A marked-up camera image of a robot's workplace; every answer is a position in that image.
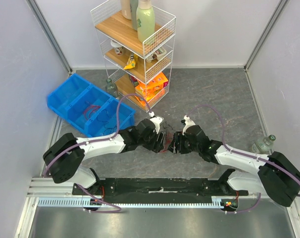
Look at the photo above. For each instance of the glass bottle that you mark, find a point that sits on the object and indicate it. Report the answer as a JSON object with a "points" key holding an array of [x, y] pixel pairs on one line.
{"points": [[111, 88], [263, 145]]}

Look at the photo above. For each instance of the yellow snack bag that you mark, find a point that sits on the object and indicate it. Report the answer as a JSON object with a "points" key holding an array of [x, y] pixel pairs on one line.
{"points": [[132, 61]]}

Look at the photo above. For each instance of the green bottle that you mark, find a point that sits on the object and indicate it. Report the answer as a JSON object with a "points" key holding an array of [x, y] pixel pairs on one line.
{"points": [[145, 20]]}

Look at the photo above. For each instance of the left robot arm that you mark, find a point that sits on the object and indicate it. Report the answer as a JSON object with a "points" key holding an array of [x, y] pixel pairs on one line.
{"points": [[64, 158]]}

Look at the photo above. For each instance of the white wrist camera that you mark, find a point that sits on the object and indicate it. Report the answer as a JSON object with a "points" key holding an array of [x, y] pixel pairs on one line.
{"points": [[187, 122], [156, 120]]}

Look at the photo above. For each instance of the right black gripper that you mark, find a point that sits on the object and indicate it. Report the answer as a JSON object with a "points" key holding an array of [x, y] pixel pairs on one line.
{"points": [[179, 143]]}

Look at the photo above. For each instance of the orange snack box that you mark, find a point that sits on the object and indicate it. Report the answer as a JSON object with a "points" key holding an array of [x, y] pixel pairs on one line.
{"points": [[154, 90]]}

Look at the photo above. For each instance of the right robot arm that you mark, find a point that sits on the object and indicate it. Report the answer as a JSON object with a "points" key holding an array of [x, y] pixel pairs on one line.
{"points": [[272, 174]]}

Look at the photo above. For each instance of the white wire shelf rack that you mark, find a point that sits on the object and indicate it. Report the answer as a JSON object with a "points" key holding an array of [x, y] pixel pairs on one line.
{"points": [[110, 25]]}

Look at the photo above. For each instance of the right glass bottle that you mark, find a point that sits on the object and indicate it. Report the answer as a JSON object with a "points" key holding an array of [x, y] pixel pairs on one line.
{"points": [[263, 145]]}

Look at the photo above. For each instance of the blue plastic bin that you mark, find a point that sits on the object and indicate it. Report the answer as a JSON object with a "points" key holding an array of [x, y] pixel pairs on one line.
{"points": [[86, 107]]}

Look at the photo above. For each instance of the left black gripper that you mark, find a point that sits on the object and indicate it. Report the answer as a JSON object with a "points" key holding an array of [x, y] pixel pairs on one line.
{"points": [[157, 146]]}

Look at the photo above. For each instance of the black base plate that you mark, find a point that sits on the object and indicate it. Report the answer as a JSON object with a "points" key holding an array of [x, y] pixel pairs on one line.
{"points": [[162, 190]]}

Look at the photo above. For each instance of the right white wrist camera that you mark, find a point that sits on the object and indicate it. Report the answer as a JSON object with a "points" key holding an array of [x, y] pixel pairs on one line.
{"points": [[187, 122]]}

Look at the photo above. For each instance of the white cup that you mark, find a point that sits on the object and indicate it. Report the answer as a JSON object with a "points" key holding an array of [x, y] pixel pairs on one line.
{"points": [[118, 48]]}

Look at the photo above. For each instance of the left glass bottle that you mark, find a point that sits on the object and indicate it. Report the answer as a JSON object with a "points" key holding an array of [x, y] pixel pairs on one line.
{"points": [[111, 88]]}

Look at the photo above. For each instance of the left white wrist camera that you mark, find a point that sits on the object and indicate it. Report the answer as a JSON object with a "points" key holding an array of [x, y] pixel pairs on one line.
{"points": [[156, 120]]}

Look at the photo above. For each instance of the grey-green bottle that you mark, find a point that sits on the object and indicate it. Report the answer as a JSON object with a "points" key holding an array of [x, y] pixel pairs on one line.
{"points": [[133, 7]]}

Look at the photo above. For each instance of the slotted cable duct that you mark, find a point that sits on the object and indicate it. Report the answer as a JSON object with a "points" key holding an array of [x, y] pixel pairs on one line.
{"points": [[89, 203]]}

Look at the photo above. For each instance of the beige bottle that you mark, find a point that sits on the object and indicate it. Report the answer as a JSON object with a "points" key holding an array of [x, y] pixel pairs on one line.
{"points": [[125, 9]]}

